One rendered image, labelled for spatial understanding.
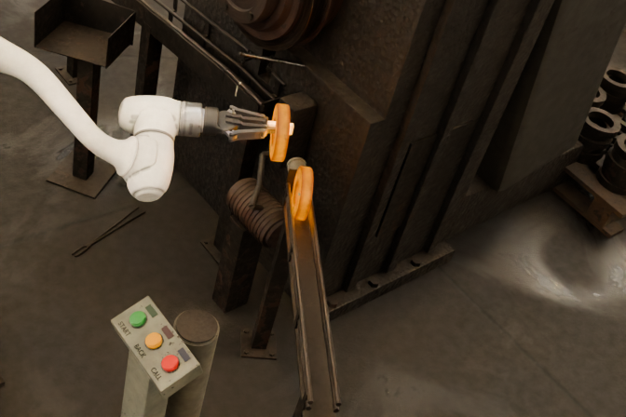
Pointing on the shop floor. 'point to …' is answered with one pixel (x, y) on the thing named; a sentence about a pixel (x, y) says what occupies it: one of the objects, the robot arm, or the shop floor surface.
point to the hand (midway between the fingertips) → (279, 127)
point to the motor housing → (245, 242)
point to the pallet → (595, 152)
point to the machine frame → (386, 100)
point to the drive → (552, 90)
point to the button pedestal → (151, 364)
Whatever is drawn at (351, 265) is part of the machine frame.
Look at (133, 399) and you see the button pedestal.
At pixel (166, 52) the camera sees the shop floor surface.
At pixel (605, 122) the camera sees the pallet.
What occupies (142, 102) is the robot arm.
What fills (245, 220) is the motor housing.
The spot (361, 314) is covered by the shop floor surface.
